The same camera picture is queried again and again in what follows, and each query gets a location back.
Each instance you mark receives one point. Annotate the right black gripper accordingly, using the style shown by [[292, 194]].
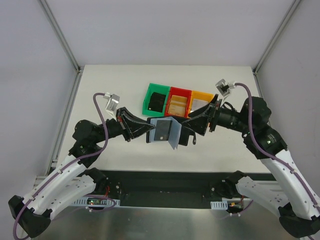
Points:
[[213, 117]]

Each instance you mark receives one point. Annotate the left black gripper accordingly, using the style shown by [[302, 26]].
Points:
[[123, 124]]

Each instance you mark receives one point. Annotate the black credit card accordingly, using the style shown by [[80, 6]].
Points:
[[162, 130]]

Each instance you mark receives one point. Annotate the black leather card holder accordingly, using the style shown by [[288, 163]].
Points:
[[179, 135]]

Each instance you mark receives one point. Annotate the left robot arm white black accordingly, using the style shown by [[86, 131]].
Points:
[[74, 177]]

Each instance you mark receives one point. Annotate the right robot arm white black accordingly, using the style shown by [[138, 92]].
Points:
[[298, 211]]

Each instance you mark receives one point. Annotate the white cards in yellow bin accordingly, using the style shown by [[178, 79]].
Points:
[[197, 104]]

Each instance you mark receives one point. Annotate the gold cards in red bin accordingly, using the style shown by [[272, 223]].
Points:
[[177, 105]]

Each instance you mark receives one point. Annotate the black cards in green bin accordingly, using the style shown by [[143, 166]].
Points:
[[156, 102]]

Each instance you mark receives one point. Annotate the yellow plastic bin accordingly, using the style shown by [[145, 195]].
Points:
[[199, 95]]

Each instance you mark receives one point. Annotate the red plastic bin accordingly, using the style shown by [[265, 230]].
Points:
[[181, 92]]

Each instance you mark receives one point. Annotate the green plastic bin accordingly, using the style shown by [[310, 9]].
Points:
[[153, 87]]

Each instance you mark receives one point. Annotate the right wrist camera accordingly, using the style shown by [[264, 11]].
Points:
[[224, 87]]

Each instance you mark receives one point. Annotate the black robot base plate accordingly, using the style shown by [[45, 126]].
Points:
[[182, 190]]

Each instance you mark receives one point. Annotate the right aluminium table rail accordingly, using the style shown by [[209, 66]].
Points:
[[268, 143]]

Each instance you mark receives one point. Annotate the aluminium table rail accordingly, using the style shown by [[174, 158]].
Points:
[[268, 143], [57, 145]]

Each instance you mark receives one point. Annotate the right white cable duct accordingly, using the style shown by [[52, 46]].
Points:
[[219, 205]]

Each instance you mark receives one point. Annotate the white cable duct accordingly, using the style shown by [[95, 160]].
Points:
[[219, 205], [87, 201]]

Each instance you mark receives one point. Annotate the left aluminium table rail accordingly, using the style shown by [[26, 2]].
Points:
[[57, 145]]

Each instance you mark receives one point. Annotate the left white cable duct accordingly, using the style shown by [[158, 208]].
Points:
[[87, 201]]

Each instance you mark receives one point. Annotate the right aluminium frame post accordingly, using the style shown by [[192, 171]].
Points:
[[277, 34]]

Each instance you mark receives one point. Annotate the aluminium frame post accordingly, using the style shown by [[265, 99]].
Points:
[[277, 34], [59, 34]]

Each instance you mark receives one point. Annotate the left aluminium frame post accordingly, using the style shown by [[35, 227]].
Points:
[[59, 34]]

